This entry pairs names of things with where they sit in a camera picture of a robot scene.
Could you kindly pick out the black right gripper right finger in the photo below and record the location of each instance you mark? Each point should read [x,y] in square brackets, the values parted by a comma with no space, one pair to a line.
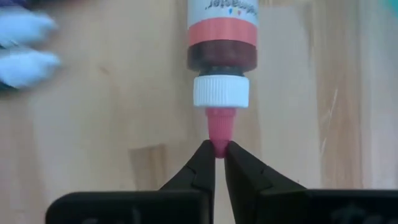
[264,199]

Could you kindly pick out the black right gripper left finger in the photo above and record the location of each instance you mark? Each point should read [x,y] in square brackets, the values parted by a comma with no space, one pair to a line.
[186,199]

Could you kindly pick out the large pink food coloring bottle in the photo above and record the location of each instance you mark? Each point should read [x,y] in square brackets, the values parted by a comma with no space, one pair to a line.
[222,53]

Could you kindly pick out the small food coloring bottle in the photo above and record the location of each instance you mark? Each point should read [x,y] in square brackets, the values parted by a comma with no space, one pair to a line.
[28,68]
[25,26]

